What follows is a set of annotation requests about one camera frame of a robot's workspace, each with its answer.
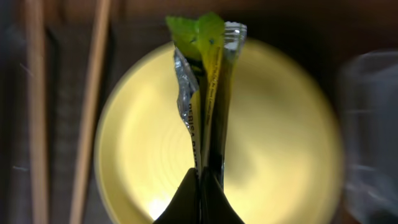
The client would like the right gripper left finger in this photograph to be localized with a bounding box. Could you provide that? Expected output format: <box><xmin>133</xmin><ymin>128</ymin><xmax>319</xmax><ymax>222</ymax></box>
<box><xmin>153</xmin><ymin>168</ymin><xmax>200</xmax><ymax>224</ymax></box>

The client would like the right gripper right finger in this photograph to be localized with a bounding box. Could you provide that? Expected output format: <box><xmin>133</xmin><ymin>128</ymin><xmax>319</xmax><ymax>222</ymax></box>
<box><xmin>200</xmin><ymin>174</ymin><xmax>244</xmax><ymax>224</ymax></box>

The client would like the wooden chopstick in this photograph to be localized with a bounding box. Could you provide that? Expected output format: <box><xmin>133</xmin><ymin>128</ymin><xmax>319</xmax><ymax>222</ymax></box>
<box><xmin>26</xmin><ymin>0</ymin><xmax>49</xmax><ymax>224</ymax></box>
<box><xmin>69</xmin><ymin>0</ymin><xmax>111</xmax><ymax>224</ymax></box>

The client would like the green yellow snack wrapper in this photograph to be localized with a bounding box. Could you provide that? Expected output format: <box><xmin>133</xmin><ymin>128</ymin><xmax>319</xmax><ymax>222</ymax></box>
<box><xmin>165</xmin><ymin>12</ymin><xmax>248</xmax><ymax>185</ymax></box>

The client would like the clear plastic waste bin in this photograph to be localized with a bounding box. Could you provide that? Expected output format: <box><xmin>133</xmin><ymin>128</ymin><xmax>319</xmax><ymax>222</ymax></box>
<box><xmin>338</xmin><ymin>50</ymin><xmax>397</xmax><ymax>223</ymax></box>

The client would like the yellow round plate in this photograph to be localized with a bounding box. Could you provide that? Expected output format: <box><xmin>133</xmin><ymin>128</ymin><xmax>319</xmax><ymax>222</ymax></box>
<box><xmin>95</xmin><ymin>40</ymin><xmax>343</xmax><ymax>223</ymax></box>

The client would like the dark brown serving tray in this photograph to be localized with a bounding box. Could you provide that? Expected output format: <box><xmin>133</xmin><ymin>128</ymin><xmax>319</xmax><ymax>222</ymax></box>
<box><xmin>1</xmin><ymin>0</ymin><xmax>397</xmax><ymax>223</ymax></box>

